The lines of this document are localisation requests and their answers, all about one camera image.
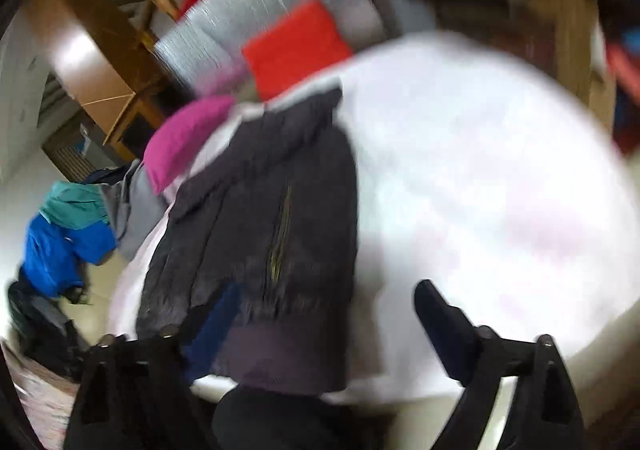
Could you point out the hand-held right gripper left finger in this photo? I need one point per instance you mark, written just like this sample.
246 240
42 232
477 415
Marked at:
220 325

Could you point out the wooden cabinet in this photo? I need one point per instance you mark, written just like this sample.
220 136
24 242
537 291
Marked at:
90 29

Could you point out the pink pillow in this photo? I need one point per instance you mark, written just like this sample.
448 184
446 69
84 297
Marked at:
185 139

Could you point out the teal jacket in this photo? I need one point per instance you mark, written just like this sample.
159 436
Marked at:
70 205

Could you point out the blue jacket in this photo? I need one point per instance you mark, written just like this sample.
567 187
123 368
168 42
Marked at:
55 250

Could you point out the red pillow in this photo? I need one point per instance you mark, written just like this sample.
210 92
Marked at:
295 49

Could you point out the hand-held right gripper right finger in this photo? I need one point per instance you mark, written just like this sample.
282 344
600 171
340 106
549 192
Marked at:
445 325

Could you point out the patterned cloth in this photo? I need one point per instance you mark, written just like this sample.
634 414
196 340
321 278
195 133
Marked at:
40 395

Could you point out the person's dark clothing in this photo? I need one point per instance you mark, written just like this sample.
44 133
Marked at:
300 420

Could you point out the grey garment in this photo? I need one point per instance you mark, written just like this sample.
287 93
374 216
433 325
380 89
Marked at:
140 210

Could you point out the dark clothes pile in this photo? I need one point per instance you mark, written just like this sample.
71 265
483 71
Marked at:
45 330

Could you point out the dark wooden lattice panel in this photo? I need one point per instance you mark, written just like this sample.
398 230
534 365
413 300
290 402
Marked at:
65 154

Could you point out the black puffer jacket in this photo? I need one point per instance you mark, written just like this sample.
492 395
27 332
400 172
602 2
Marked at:
250 205

